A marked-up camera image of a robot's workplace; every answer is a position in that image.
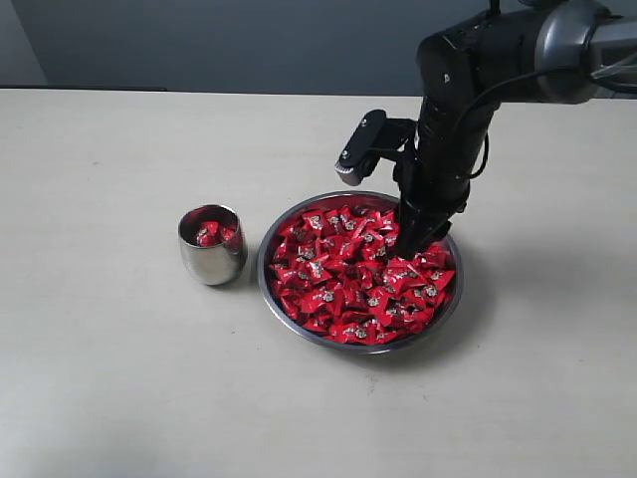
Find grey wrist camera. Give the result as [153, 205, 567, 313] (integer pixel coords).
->
[334, 110, 386, 186]

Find stainless steel bowl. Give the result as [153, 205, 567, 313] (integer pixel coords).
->
[256, 191, 464, 355]

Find black cable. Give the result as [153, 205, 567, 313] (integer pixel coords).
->
[450, 49, 637, 181]

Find stainless steel cup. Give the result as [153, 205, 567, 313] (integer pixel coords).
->
[177, 204, 248, 286]

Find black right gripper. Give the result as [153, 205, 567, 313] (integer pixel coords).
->
[395, 99, 498, 260]

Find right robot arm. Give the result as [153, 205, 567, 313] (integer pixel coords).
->
[394, 1, 636, 259]

